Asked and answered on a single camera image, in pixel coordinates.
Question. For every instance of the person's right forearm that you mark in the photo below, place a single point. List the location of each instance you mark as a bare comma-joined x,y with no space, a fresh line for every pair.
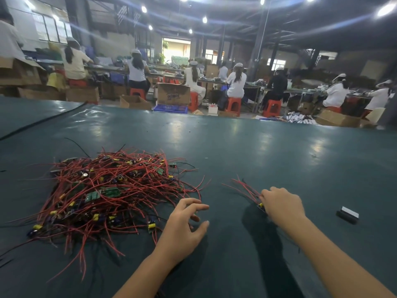
338,263

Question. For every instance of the dark green table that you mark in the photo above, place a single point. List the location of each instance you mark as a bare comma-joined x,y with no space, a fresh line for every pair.
322,164

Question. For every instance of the large open cardboard box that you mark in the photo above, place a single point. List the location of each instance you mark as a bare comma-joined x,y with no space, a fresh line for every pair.
18,71

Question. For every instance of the grid window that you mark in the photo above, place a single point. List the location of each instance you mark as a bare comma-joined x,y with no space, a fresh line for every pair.
49,26

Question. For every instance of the person's right hand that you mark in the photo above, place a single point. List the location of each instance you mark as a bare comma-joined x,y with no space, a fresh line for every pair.
284,208

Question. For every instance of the yellow sack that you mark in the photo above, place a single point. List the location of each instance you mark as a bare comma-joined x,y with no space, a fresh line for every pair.
56,80

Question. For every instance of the red plastic stool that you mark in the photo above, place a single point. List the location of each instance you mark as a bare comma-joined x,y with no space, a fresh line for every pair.
234,106
272,108
194,101
137,92
77,83
334,109

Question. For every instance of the blue plastic crate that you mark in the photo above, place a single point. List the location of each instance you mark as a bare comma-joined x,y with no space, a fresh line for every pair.
170,109

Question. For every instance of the person's left hand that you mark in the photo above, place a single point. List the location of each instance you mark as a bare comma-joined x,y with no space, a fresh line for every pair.
180,236

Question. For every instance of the small black grey block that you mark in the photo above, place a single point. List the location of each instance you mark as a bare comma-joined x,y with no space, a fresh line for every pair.
348,214

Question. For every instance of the heap of black white items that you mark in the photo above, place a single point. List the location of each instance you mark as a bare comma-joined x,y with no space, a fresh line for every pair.
301,118

